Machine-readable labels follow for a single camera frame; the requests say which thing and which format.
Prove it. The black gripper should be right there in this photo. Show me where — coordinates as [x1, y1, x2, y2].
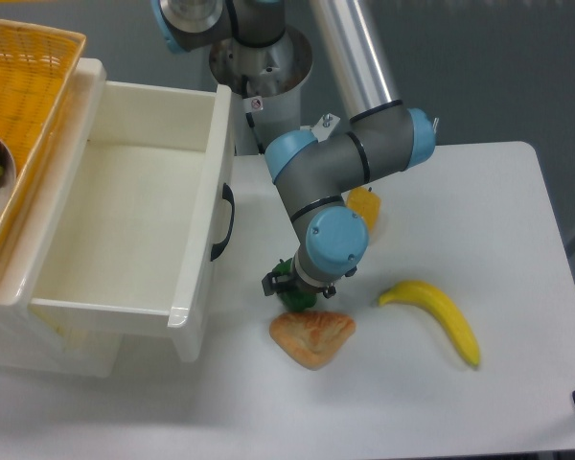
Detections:
[262, 270, 357, 298]

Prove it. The green bell pepper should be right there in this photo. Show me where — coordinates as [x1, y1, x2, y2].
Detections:
[273, 259, 317, 312]

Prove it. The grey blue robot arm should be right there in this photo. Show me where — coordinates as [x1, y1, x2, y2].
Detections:
[151, 1, 436, 297]

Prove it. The triangular brown pastry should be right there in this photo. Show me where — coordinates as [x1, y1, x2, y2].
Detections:
[269, 311, 357, 370]

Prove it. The yellow bell pepper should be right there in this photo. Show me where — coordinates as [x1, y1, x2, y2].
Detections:
[346, 187, 381, 233]

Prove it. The yellow banana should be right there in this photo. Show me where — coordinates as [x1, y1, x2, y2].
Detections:
[377, 280, 481, 368]

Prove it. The white plastic drawer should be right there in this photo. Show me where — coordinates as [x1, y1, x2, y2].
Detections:
[30, 82, 234, 362]

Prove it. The white drawer cabinet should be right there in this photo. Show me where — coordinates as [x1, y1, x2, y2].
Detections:
[0, 58, 121, 378]

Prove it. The yellow woven basket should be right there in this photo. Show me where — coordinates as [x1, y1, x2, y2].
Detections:
[0, 19, 86, 280]

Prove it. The black drawer handle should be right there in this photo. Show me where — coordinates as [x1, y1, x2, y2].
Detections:
[210, 182, 236, 262]

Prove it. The white metal bracket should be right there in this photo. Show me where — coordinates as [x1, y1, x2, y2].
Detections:
[300, 113, 341, 142]

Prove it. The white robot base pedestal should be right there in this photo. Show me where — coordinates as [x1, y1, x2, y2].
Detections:
[209, 26, 312, 155]

